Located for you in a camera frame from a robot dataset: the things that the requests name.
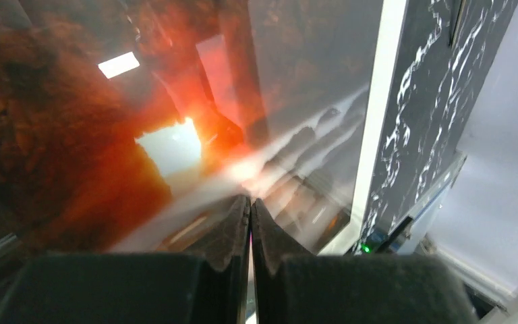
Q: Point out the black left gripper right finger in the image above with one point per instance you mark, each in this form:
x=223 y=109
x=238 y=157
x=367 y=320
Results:
x=295 y=286

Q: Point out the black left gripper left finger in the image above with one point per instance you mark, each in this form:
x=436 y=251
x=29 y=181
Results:
x=205 y=283

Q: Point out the sunset photo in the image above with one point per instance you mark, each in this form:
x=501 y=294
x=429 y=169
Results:
x=132 y=125

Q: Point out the white picture frame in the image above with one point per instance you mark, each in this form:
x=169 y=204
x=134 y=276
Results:
x=392 y=21

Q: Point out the aluminium right side rail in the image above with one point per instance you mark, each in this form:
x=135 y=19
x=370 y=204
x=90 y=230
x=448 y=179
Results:
x=413 y=228

